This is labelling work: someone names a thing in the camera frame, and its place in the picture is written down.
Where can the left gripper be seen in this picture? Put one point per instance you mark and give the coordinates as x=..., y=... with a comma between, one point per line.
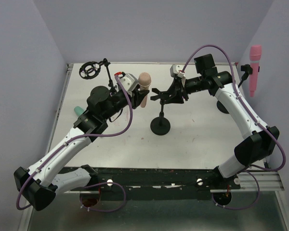
x=137, y=98

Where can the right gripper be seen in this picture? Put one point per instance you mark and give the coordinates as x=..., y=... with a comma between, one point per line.
x=177, y=90

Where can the beige toy microphone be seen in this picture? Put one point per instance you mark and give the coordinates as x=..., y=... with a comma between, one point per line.
x=144, y=82

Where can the black round-base mic stand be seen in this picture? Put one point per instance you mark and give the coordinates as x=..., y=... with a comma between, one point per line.
x=247, y=71

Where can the pink toy microphone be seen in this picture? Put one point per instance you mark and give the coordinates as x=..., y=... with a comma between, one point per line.
x=255, y=56

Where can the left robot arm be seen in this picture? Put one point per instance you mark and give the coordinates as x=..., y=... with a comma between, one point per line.
x=40, y=183

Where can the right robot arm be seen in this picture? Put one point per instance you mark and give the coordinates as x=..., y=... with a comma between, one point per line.
x=259, y=139

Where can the mint green toy microphone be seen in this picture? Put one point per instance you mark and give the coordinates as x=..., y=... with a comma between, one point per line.
x=78, y=110

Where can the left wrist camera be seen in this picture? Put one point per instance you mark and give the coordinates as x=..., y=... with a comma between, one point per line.
x=128, y=81

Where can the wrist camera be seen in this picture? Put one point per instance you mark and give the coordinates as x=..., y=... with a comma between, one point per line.
x=128, y=81
x=176, y=70

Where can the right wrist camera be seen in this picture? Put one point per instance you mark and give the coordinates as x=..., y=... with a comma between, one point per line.
x=176, y=70

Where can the black tripod shock-mount stand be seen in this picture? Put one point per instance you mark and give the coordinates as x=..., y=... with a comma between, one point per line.
x=92, y=69

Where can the aluminium side frame rail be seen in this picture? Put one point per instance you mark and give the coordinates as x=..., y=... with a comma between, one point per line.
x=58, y=110

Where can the black front mounting rail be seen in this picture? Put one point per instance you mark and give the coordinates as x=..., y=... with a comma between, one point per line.
x=146, y=184

